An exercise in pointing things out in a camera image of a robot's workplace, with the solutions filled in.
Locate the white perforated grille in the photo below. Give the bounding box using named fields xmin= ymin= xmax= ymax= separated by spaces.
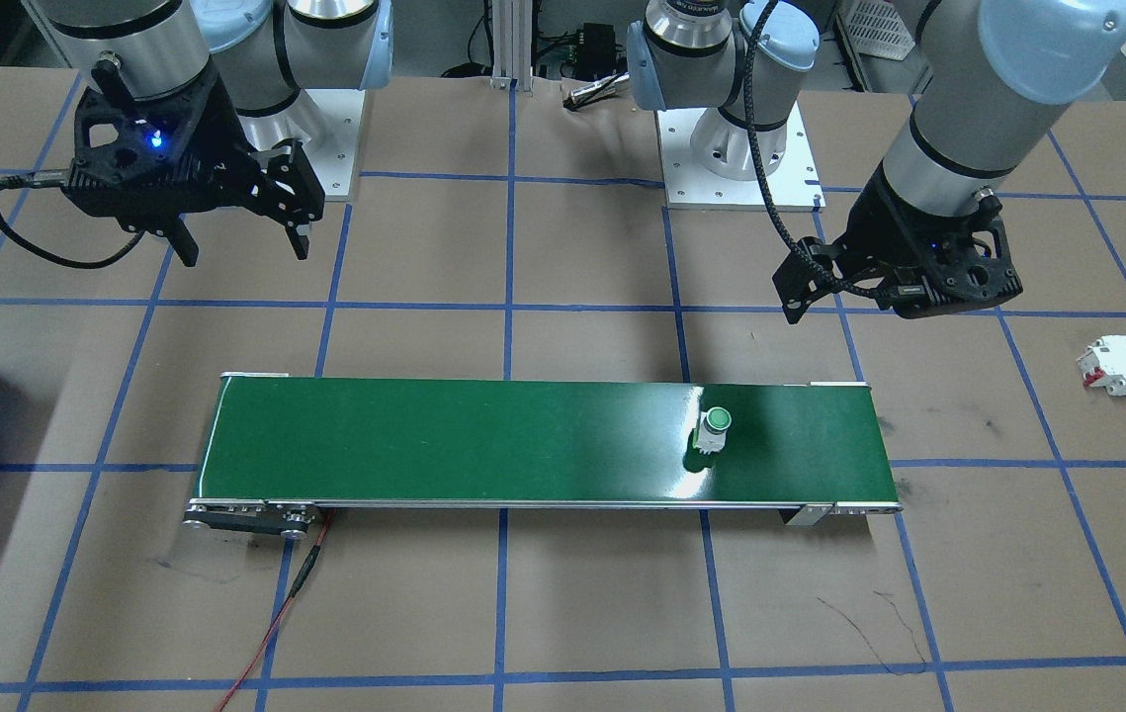
xmin=839 ymin=0 xmax=905 ymax=62

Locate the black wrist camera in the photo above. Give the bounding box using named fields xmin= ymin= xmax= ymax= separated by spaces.
xmin=61 ymin=158 xmax=252 ymax=221
xmin=891 ymin=277 xmax=1025 ymax=319

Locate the red conveyor power wire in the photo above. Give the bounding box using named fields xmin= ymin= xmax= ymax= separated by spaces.
xmin=215 ymin=506 xmax=334 ymax=712

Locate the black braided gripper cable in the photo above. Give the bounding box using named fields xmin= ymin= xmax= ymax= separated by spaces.
xmin=742 ymin=0 xmax=924 ymax=298

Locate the green conveyor belt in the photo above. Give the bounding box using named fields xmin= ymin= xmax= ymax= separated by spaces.
xmin=184 ymin=372 xmax=905 ymax=542

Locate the aluminium profile post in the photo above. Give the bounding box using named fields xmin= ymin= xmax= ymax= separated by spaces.
xmin=488 ymin=0 xmax=534 ymax=92

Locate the silver cylindrical connector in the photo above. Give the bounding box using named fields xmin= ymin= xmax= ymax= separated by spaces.
xmin=567 ymin=74 xmax=628 ymax=110

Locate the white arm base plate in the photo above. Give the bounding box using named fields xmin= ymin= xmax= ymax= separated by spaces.
xmin=226 ymin=91 xmax=366 ymax=202
xmin=656 ymin=104 xmax=825 ymax=211

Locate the white circuit breaker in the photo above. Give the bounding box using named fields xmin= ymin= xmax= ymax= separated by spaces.
xmin=1077 ymin=336 xmax=1126 ymax=399

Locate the green push button switch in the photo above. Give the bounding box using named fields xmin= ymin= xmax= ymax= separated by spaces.
xmin=693 ymin=405 xmax=735 ymax=458

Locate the small black power supply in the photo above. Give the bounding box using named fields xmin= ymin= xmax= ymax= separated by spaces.
xmin=577 ymin=25 xmax=623 ymax=68

